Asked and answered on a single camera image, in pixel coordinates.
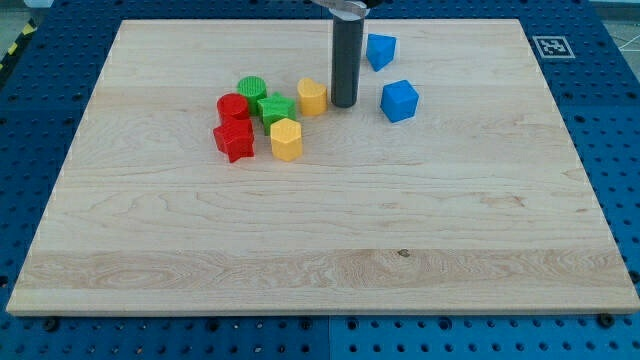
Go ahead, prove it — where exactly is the blue cube block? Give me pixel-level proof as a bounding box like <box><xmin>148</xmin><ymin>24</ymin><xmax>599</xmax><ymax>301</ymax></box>
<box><xmin>380</xmin><ymin>80</ymin><xmax>419</xmax><ymax>123</ymax></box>

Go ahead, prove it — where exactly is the yellow hexagon block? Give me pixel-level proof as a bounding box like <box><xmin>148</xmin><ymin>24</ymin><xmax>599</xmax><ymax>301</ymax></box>
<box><xmin>270</xmin><ymin>118</ymin><xmax>303</xmax><ymax>161</ymax></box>

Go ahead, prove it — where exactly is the yellow heart block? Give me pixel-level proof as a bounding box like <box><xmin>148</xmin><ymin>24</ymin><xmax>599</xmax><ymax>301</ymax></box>
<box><xmin>297</xmin><ymin>77</ymin><xmax>328</xmax><ymax>116</ymax></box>

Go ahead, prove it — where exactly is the green star block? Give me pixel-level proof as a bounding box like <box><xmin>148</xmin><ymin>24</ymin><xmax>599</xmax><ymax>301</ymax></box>
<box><xmin>257</xmin><ymin>92</ymin><xmax>296</xmax><ymax>136</ymax></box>

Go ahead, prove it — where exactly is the red star block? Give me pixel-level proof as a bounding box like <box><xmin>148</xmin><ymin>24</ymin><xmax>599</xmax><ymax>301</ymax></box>
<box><xmin>212</xmin><ymin>119</ymin><xmax>254</xmax><ymax>163</ymax></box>

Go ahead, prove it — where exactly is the red cylinder block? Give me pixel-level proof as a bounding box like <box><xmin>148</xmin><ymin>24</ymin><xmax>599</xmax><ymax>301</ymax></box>
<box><xmin>216</xmin><ymin>93</ymin><xmax>250</xmax><ymax>125</ymax></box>

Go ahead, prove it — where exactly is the green cylinder block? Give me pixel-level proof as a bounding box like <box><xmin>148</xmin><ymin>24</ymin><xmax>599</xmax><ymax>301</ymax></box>
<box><xmin>236</xmin><ymin>75</ymin><xmax>267</xmax><ymax>116</ymax></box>

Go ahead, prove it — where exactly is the blue pentagon-like block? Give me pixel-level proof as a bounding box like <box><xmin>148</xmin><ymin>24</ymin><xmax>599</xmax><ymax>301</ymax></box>
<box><xmin>366</xmin><ymin>34</ymin><xmax>396</xmax><ymax>72</ymax></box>

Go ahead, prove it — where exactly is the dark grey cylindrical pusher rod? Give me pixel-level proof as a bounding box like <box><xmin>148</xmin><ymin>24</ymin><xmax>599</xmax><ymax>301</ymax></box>
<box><xmin>331</xmin><ymin>14</ymin><xmax>364</xmax><ymax>108</ymax></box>

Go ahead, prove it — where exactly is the light wooden board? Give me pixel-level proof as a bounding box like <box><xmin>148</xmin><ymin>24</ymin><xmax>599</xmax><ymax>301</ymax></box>
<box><xmin>7</xmin><ymin>19</ymin><xmax>639</xmax><ymax>317</ymax></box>

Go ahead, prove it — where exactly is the white fiducial marker tag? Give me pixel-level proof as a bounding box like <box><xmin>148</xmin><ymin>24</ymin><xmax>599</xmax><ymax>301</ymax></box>
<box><xmin>532</xmin><ymin>35</ymin><xmax>575</xmax><ymax>59</ymax></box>

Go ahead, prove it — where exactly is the silver clamp ring on rod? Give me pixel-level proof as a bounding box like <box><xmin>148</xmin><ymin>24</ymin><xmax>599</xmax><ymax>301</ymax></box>
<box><xmin>310</xmin><ymin>0</ymin><xmax>370</xmax><ymax>21</ymax></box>

